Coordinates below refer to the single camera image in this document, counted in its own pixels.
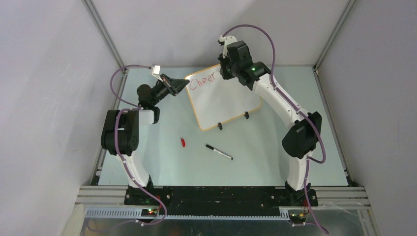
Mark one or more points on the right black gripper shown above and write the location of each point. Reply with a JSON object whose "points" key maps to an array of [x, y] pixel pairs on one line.
{"points": [[226, 75]]}

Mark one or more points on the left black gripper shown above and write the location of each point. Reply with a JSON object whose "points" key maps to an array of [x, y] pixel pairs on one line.
{"points": [[174, 86]]}

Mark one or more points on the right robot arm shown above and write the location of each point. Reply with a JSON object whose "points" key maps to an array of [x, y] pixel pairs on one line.
{"points": [[303, 127]]}

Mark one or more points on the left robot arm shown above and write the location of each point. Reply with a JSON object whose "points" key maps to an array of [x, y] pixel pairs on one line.
{"points": [[120, 134]]}

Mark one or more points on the yellow-framed whiteboard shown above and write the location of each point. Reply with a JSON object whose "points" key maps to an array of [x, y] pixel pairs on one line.
{"points": [[215, 100]]}

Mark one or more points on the black capped marker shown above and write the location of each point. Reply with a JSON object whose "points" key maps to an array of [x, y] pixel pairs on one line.
{"points": [[219, 151]]}

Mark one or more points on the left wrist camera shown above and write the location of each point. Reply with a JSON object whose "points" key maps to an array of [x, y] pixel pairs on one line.
{"points": [[155, 70]]}

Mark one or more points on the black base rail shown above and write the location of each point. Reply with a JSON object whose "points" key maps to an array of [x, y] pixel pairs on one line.
{"points": [[220, 200]]}

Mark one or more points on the aluminium frame front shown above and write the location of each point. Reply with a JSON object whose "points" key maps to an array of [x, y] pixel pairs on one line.
{"points": [[108, 202]]}

